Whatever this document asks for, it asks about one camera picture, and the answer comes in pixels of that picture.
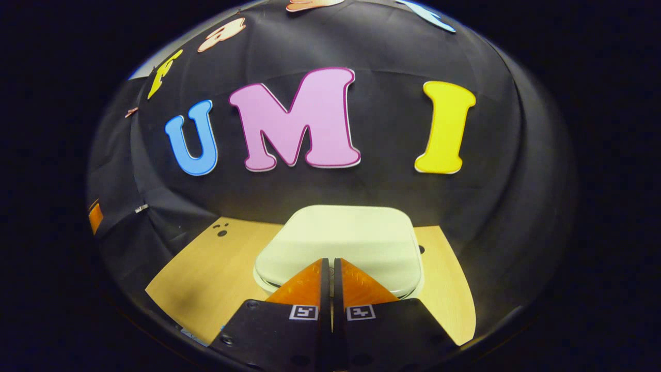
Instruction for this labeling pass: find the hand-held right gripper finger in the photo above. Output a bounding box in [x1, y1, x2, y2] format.
[333, 257, 461, 372]
[209, 257, 332, 372]

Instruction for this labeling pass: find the pale green garbage bin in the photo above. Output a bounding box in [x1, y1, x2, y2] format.
[253, 205, 425, 301]

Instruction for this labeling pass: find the wooden desktop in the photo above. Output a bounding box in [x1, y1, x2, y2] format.
[146, 217, 477, 348]

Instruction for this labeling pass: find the black backdrop cloth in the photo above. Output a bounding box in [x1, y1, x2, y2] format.
[88, 0, 576, 331]

